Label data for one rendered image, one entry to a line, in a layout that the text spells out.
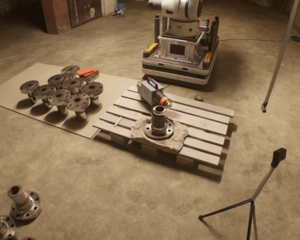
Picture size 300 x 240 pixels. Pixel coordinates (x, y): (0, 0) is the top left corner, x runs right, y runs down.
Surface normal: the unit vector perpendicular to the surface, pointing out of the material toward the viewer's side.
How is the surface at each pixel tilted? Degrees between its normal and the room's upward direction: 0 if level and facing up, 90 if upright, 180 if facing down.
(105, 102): 0
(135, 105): 0
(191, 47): 90
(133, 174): 0
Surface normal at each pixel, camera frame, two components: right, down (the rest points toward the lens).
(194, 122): 0.00, -0.77
